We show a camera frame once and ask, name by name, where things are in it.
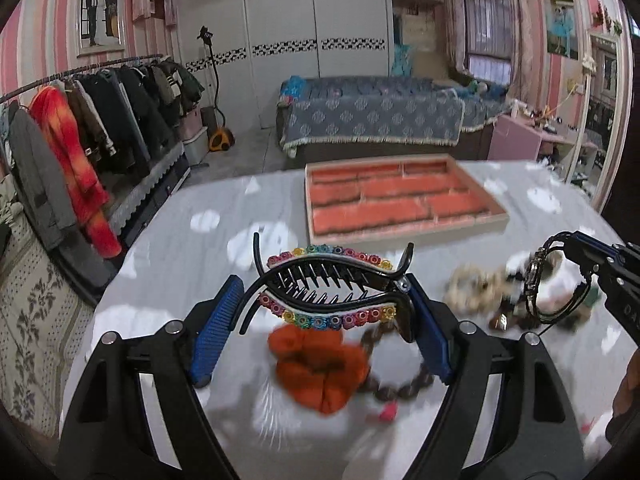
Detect cream fabric scrunchie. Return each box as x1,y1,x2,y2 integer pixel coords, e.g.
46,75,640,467
444,264,511,315

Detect brown wooden bead bracelet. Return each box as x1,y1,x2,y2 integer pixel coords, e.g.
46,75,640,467
358,320,436,403

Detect orange fabric scrunchie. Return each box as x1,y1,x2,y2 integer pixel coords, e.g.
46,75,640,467
268,324,370,416

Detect colourful flower black hair claw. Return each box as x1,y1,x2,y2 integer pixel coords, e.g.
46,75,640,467
230,233,414,342

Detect person's hand at right edge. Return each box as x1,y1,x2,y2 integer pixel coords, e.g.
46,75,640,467
613,354,639,417

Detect white framed standing mirror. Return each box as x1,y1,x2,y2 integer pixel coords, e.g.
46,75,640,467
564,32,626,211

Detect pink bedside desk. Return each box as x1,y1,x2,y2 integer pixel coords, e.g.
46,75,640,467
487,115,576,162

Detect grey coat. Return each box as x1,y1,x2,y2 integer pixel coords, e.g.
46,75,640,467
9,104,77,249

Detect beige tray with red lining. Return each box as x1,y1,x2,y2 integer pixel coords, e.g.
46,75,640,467
304,155,509,250

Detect window with pink curtains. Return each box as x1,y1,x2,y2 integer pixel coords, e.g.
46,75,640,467
442,0,534,99

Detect plastic storage boxes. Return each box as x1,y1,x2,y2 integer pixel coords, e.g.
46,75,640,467
178,108,208,166

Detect garment steamer on stand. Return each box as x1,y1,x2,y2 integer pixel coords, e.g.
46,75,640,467
198,25,235,153

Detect dark hanging clothes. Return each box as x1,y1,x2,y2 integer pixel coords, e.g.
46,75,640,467
64,58,204,179

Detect bed with blue patterned cover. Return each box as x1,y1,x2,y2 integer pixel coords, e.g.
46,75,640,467
276,76,510,166

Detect red orange coat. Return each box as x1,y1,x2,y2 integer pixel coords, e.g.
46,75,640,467
29,86,122,259

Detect white wardrobe with checker band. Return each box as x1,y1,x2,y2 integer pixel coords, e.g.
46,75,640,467
177,0,439,136

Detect framed photo right wall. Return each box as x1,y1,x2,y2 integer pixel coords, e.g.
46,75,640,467
544,0,578,60

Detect metal clothes rack rail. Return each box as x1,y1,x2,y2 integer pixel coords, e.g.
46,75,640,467
0,53,165,104

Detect framed wedding photo left wall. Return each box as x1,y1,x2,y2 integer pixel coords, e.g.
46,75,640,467
77,0,125,58

